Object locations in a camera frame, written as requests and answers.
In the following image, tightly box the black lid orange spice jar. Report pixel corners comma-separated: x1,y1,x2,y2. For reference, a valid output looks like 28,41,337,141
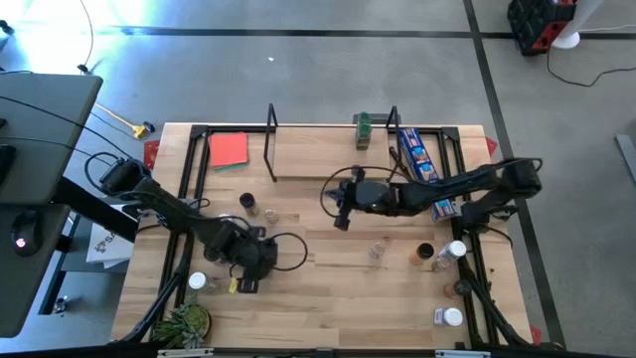
407,242,435,267
443,278,473,299

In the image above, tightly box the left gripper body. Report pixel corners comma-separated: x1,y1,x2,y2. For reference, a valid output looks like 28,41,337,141
218,226,279,280

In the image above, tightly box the black desk base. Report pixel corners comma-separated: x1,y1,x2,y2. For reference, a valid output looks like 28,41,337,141
37,176,140,317

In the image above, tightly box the potted succulent plant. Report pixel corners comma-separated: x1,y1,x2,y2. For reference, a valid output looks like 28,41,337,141
151,292,214,351

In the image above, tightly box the black and red tool case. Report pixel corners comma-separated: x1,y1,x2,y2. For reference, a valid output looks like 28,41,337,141
506,0,577,57

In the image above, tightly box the black lid olive herb jar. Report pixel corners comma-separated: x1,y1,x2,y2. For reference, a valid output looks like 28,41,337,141
238,191,260,216

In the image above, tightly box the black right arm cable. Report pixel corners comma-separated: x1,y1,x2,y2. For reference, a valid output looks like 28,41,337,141
320,165,403,220

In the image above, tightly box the grey desk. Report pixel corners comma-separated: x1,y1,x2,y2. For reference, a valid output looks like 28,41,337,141
0,73,104,339

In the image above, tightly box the white printed box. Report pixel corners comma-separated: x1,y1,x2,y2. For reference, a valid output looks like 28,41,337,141
85,222,135,269

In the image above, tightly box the red notebook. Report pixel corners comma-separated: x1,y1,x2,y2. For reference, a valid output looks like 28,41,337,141
208,131,249,169

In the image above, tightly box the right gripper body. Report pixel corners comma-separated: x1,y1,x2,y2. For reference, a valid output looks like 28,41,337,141
342,178,398,218

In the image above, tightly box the blue plastic wrap box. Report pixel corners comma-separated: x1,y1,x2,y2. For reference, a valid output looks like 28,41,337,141
397,127,461,223

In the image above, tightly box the white and black tower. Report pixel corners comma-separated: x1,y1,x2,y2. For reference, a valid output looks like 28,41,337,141
551,0,605,51

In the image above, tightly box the black metal table frame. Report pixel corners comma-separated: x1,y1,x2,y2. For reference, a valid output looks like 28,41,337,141
111,122,565,358

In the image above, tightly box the silver metal bracket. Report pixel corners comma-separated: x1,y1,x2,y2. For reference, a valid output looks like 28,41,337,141
157,347,215,358
435,349,492,358

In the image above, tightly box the black floor cable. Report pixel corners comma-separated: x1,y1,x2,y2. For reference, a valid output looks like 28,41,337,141
546,47,636,89
77,0,96,75

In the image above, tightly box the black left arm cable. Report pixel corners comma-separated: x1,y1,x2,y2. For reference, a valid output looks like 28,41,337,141
83,151,310,273

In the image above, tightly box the yellow power cable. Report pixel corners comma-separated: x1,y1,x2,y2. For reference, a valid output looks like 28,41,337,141
93,101,149,140

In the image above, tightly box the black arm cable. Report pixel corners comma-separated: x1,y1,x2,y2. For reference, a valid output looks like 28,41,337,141
320,165,403,220
83,151,310,273

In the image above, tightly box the black desk cable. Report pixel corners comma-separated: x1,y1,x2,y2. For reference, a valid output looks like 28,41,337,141
0,135,113,163
0,93,130,158

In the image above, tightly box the black wire spice rack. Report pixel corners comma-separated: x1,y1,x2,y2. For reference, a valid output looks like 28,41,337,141
262,102,404,184

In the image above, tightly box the black round device with light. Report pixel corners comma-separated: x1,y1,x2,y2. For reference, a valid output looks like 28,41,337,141
10,211,44,259

